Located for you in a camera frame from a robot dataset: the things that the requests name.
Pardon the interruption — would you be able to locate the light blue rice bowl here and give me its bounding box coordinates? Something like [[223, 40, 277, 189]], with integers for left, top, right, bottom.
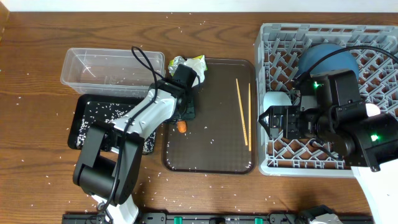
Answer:
[[263, 91, 292, 111]]

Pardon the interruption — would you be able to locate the wooden chopstick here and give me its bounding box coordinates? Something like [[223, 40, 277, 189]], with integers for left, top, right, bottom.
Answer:
[[248, 83, 252, 152], [236, 78, 248, 146]]

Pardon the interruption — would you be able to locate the blue plate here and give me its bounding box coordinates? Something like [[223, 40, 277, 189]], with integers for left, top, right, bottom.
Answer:
[[295, 44, 359, 79]]

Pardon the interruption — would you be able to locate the pale cup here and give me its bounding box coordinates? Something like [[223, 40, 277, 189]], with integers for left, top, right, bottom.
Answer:
[[366, 103, 381, 117]]

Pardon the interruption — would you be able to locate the foil and paper wrapper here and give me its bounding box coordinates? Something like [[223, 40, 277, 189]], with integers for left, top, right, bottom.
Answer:
[[168, 55, 207, 87]]

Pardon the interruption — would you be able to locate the orange carrot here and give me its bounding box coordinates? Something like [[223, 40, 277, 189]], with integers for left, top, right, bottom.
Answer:
[[177, 121, 187, 133]]

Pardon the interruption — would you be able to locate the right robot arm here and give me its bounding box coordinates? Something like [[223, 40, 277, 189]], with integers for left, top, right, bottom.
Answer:
[[258, 70, 397, 223]]

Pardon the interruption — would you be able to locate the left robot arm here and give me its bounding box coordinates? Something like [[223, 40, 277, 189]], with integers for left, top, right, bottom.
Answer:
[[73, 64, 200, 223]]

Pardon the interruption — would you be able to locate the grey dishwasher rack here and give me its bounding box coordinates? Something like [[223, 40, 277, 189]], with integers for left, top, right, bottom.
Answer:
[[254, 23, 397, 179]]

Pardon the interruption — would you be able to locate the black waste tray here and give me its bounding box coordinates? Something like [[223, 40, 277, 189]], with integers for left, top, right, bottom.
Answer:
[[68, 94, 142, 157]]

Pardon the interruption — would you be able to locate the brown serving tray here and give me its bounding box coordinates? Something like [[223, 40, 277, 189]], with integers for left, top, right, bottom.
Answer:
[[162, 58, 257, 174]]

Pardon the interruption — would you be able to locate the spilled rice pile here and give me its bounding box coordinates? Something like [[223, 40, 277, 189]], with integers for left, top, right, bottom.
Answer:
[[76, 104, 156, 154]]

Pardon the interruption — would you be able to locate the clear plastic bin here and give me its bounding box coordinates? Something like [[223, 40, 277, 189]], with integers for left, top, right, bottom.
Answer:
[[60, 48, 154, 98]]

